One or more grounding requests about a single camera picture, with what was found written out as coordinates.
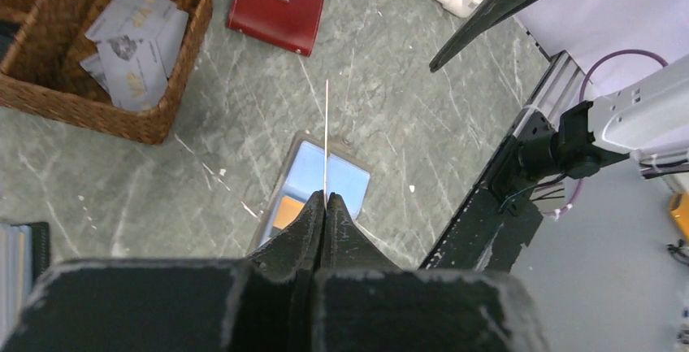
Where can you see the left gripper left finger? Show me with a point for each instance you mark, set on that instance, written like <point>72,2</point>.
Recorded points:
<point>175,304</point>

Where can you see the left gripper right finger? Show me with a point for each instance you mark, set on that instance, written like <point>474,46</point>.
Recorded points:
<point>369,309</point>

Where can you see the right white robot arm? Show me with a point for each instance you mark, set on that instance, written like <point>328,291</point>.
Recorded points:
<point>593,134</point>

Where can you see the cards in basket front compartment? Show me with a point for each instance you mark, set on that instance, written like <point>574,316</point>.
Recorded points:
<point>138,43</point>

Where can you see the open blue card wallet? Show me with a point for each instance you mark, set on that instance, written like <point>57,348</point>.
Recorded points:
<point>25,255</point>

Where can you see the red leather wallet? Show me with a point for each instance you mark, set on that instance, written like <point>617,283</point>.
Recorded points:
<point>291,25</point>

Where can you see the brown woven divided basket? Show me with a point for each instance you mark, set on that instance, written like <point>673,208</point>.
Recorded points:
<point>41,72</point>

